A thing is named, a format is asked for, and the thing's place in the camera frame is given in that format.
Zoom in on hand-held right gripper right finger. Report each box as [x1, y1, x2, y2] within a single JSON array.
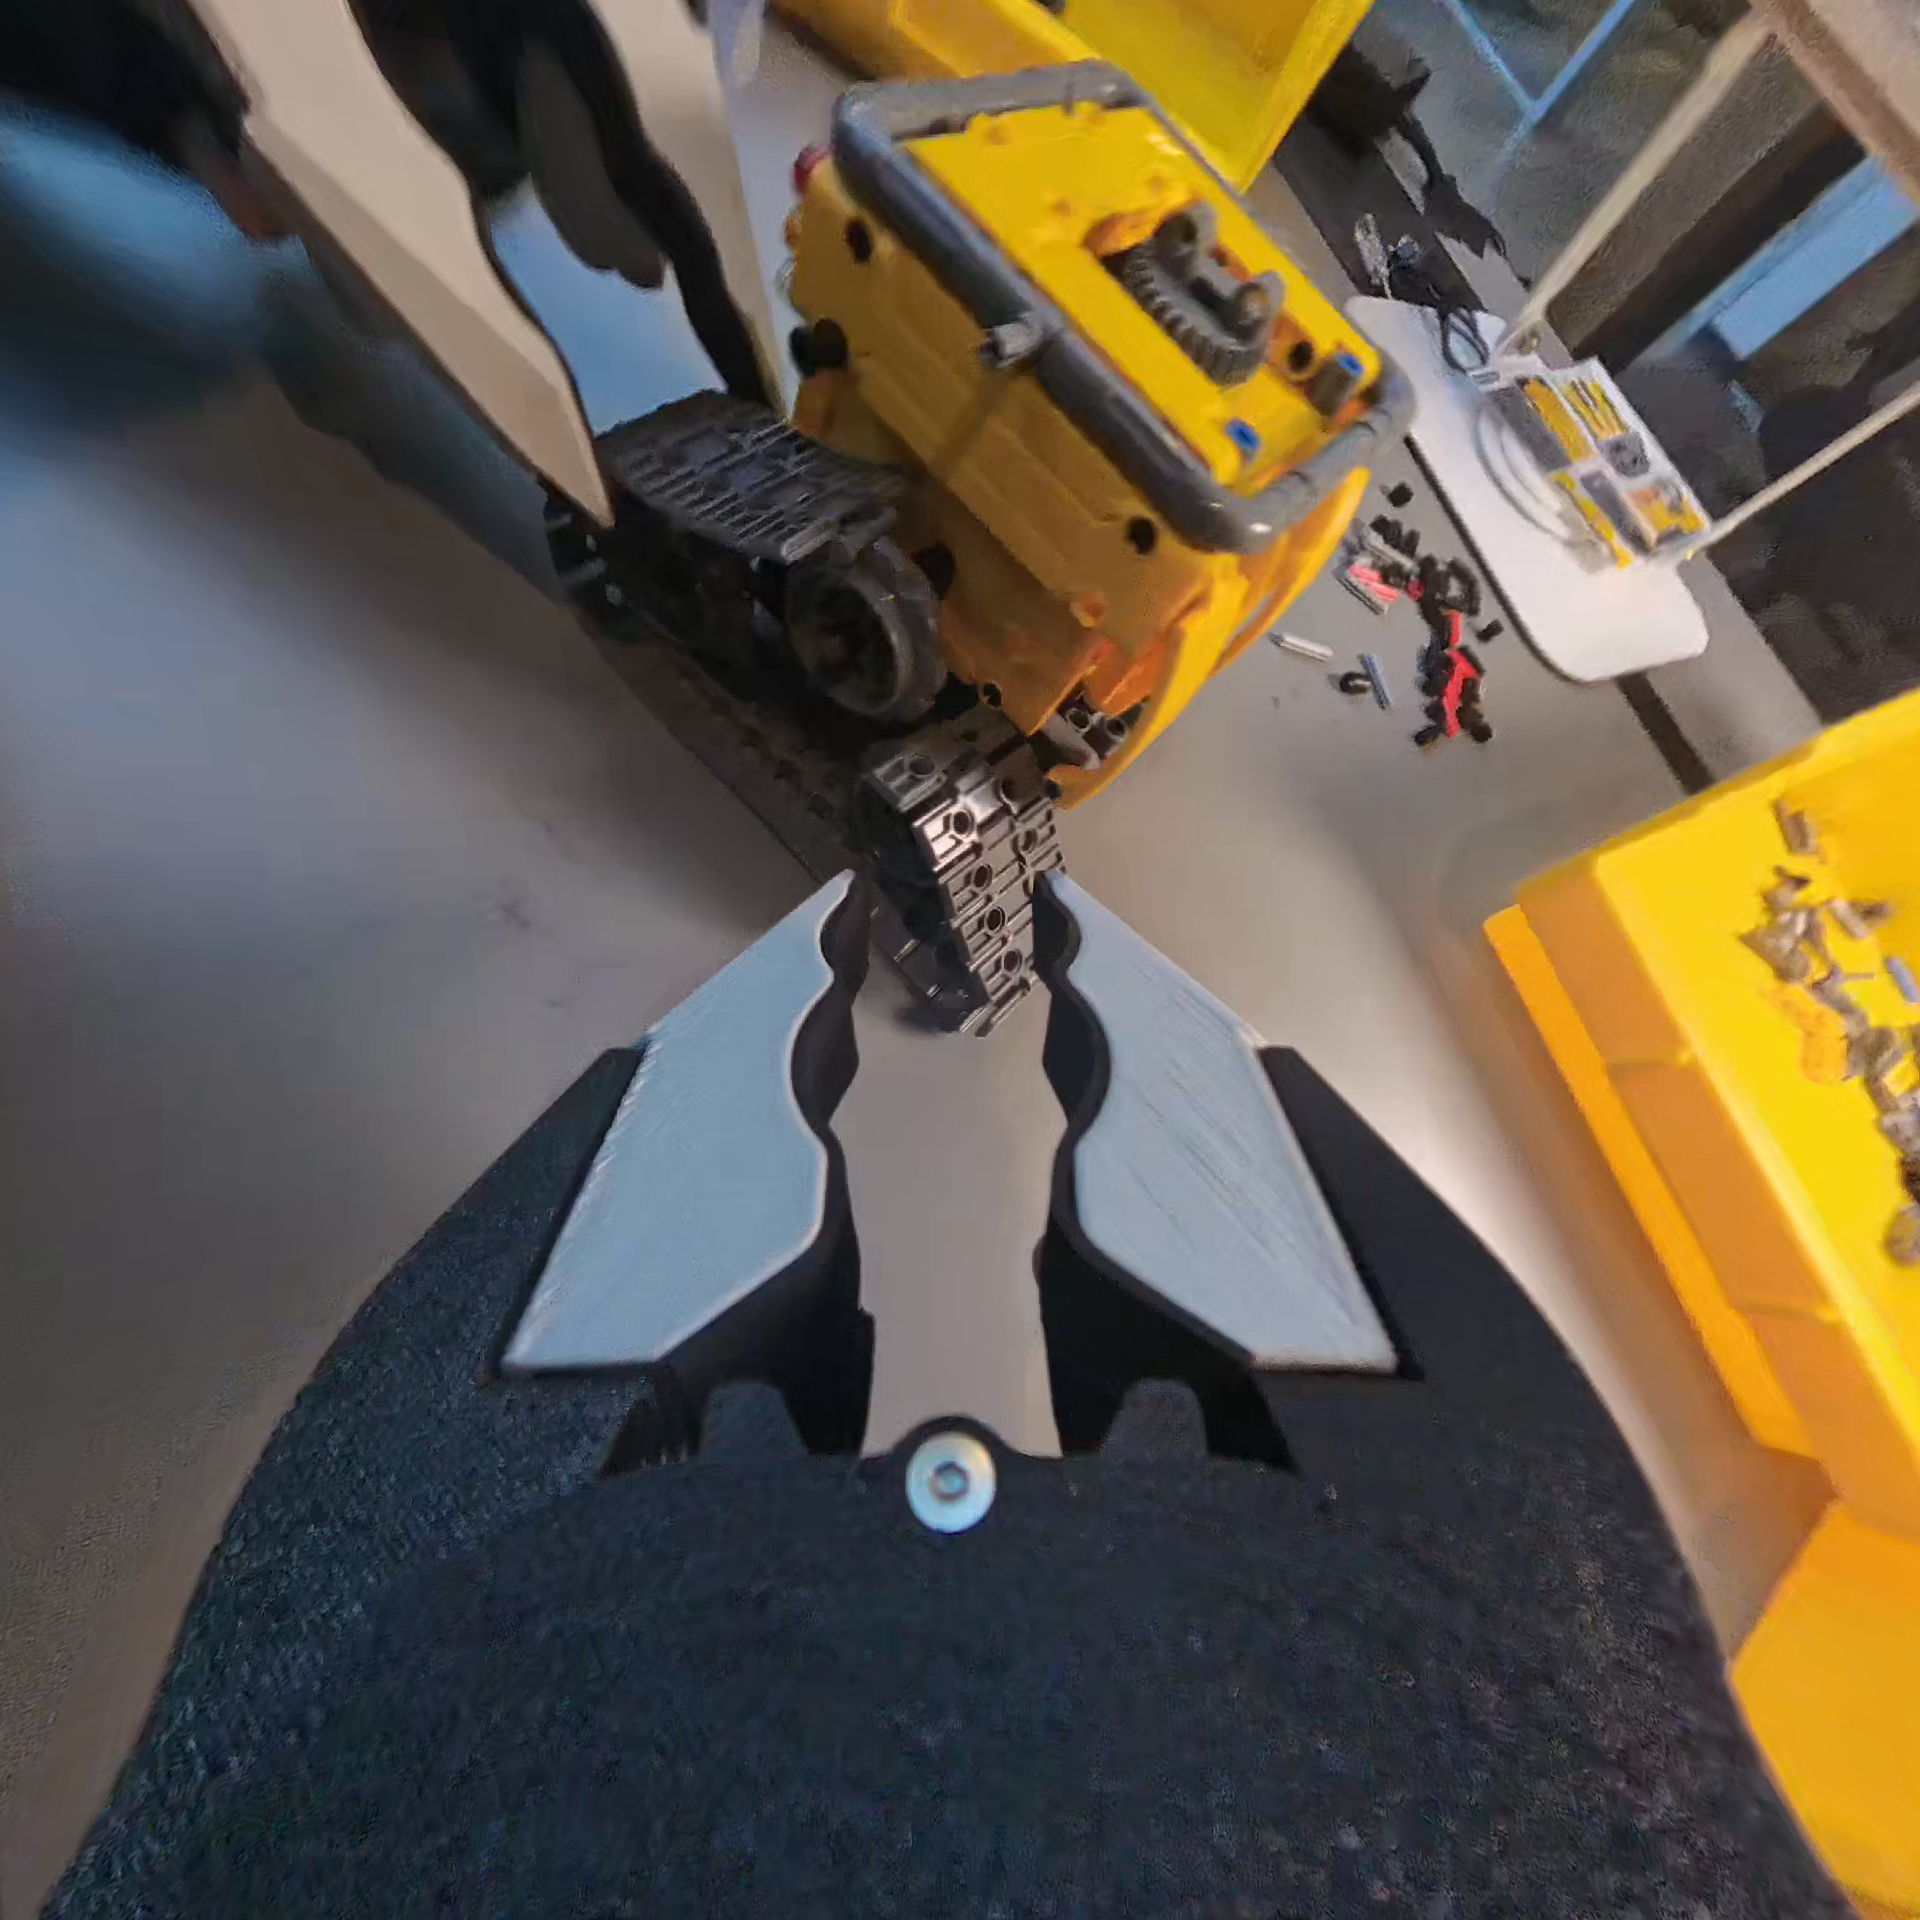
[[1035, 874, 1401, 1454]]

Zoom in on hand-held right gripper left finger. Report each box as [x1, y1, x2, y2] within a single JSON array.
[[503, 874, 878, 1454]]

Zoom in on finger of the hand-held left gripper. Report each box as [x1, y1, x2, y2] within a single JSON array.
[[506, 0, 787, 401], [192, 0, 618, 530]]

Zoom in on grey toy track chain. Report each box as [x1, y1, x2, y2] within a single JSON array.
[[547, 390, 1070, 1040]]

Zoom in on black yellow toy brick vehicle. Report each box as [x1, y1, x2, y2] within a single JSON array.
[[547, 60, 1421, 812]]

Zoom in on light grey desk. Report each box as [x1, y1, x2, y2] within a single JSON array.
[[0, 0, 1920, 1920]]

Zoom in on yellow plastic bin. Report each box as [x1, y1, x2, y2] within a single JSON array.
[[1729, 1499, 1920, 1914], [1484, 696, 1920, 1531], [772, 0, 1375, 189]]

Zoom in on cluster of small brick parts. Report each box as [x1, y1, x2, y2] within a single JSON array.
[[1326, 480, 1506, 749]]

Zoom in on small parts inside bin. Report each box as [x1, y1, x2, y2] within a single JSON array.
[[1741, 801, 1920, 1261]]

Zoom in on white base board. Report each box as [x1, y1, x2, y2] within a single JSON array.
[[1342, 292, 1712, 684]]

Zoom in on black power adapter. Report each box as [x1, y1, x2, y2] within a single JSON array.
[[1320, 30, 1510, 263]]

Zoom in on yellow black printed sheet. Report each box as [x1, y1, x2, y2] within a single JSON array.
[[1476, 359, 1712, 572]]

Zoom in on wooden booklet stand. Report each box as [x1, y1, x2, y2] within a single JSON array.
[[1500, 0, 1920, 557]]

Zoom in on black cable with plug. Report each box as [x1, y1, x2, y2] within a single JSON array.
[[1351, 213, 1506, 371]]

